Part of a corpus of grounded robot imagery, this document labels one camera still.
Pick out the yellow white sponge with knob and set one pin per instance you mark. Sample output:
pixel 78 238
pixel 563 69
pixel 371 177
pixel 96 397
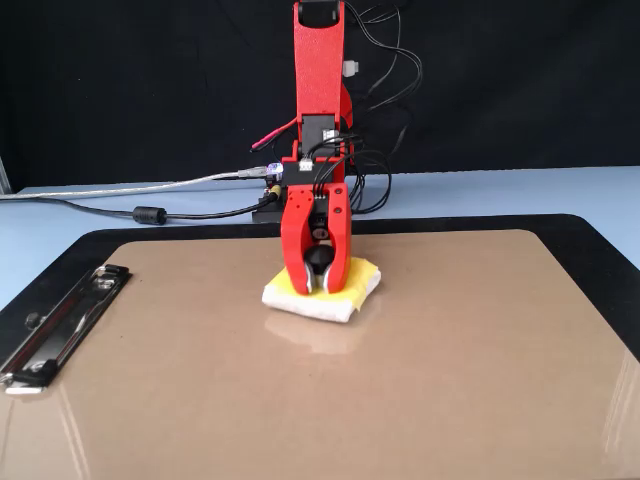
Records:
pixel 325 307

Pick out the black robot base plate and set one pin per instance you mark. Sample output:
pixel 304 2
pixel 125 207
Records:
pixel 267 216

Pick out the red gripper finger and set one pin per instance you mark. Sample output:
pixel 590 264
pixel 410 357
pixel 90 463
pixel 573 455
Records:
pixel 341 235
pixel 294 235

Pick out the robot controller board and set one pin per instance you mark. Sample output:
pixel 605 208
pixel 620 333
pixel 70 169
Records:
pixel 274 170

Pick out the metal clipboard clip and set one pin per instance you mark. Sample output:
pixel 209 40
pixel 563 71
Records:
pixel 70 320

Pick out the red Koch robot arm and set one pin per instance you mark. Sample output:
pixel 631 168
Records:
pixel 317 65

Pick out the brown clipboard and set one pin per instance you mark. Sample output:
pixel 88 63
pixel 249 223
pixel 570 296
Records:
pixel 300 400

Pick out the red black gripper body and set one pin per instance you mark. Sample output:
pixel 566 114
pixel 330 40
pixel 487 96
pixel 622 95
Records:
pixel 300 172

